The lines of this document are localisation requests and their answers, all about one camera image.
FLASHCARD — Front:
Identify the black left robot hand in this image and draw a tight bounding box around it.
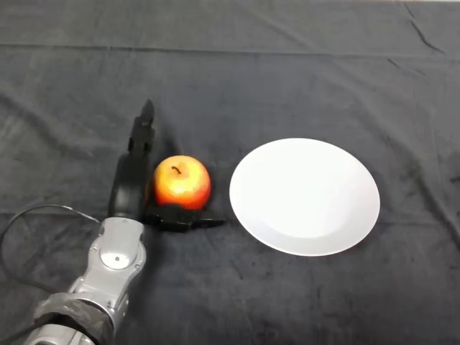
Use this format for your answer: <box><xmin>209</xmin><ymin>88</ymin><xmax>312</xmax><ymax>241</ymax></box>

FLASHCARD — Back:
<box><xmin>108</xmin><ymin>99</ymin><xmax>226</xmax><ymax>234</ymax></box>

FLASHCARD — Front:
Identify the black cloth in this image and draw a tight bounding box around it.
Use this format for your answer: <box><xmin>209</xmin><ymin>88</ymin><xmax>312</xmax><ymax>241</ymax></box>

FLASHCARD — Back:
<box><xmin>0</xmin><ymin>0</ymin><xmax>460</xmax><ymax>345</ymax></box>

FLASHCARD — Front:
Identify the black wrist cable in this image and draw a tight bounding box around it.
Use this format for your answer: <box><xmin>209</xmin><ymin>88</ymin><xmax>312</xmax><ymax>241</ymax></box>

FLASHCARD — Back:
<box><xmin>0</xmin><ymin>203</ymin><xmax>100</xmax><ymax>341</ymax></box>

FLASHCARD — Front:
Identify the white round plate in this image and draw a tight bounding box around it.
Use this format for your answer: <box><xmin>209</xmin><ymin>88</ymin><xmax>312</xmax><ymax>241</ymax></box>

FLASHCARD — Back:
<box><xmin>229</xmin><ymin>137</ymin><xmax>381</xmax><ymax>257</ymax></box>

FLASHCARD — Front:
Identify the red yellow apple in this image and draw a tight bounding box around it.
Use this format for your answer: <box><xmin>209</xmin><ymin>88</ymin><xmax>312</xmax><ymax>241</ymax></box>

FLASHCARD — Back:
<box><xmin>153</xmin><ymin>155</ymin><xmax>212</xmax><ymax>210</ymax></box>

